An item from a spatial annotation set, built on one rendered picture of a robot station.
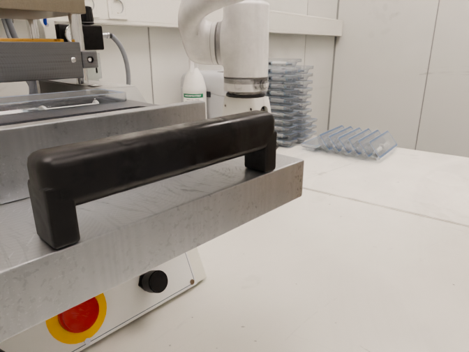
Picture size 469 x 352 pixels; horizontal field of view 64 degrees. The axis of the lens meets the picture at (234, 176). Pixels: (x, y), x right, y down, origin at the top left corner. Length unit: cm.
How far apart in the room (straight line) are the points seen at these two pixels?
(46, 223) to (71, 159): 3
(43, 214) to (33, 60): 37
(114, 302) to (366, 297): 31
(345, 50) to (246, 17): 208
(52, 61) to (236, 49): 31
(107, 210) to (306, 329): 31
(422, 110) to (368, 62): 46
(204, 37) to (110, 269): 57
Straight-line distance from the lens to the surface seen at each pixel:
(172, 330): 46
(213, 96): 132
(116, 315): 46
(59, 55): 54
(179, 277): 50
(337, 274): 56
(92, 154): 17
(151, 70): 141
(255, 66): 70
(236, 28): 70
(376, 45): 269
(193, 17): 65
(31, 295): 18
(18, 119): 35
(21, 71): 53
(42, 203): 17
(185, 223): 21
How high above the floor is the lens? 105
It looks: 19 degrees down
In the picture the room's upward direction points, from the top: straight up
